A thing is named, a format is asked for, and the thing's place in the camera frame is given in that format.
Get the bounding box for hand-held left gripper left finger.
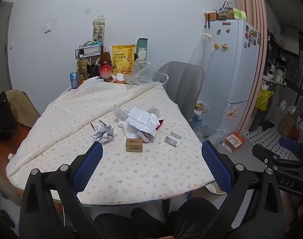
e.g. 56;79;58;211
19;142;103;239

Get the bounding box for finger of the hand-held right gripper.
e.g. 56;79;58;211
278;136;303;156
252;144;303;170

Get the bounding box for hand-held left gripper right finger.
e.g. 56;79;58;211
201;140;285;239

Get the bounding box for white trash bin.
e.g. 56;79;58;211
206;183;228;195

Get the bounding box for person's right forearm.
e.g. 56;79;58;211
281;193;303;239

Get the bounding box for orange white box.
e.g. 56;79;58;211
222;133;245;154

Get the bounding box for clear plastic bag with bottles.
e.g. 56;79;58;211
194;127;224;142

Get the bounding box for crumpled printed paper ball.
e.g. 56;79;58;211
93;120;115;144

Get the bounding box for pack of water bottles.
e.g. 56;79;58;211
191;103;209;130

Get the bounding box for yellow plastic bag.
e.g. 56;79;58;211
256;87;274;111

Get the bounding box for small brown cardboard box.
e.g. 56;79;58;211
125;138;144;153

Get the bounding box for small white carton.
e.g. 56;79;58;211
165;131;182;146

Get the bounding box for yellow fridge sticker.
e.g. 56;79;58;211
225;107;238;120

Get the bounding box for person's black pants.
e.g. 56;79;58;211
94;197;222;239

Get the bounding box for crumpled clear plastic wrapper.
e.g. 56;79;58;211
113;105;132;122

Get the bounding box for floral cream tablecloth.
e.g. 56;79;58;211
6;77;217;205

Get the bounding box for blue tissue packet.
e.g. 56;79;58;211
135;129;152;143

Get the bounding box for white paper packaging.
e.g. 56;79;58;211
118;107;160;142

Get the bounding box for white kitchen appliance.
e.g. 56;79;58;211
271;65;284;82

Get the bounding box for white refrigerator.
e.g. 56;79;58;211
204;19;261;136

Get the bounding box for brown cloth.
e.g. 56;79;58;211
6;90;41;127

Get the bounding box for grey chair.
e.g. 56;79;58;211
158;61;205;120

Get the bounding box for dark patterned box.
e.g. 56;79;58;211
88;64;100;77

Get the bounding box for red white vase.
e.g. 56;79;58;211
100;61;114;80

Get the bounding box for bottle with yellow contents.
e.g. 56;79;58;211
77;58;89;81

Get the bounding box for black jacket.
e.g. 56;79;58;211
0;91;17;141

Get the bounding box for large clear plastic bag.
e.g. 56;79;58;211
127;61;169;85

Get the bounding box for yellow snack bag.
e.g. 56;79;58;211
112;45;136;75

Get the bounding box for group of fridge magnets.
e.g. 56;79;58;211
244;26;260;49

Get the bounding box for white hanging plastic bag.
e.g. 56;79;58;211
201;31;215;70

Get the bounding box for pink curtain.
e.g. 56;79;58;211
235;0;267;135

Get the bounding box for tall green box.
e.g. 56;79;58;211
136;38;148;62

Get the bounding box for light green box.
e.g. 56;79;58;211
233;8;247;20

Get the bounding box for grey door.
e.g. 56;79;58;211
0;1;14;92

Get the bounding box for wicker basket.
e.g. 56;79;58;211
204;11;218;22

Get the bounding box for black wire basket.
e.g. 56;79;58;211
75;45;104;60

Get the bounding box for dark basket with handles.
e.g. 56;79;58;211
216;1;235;20

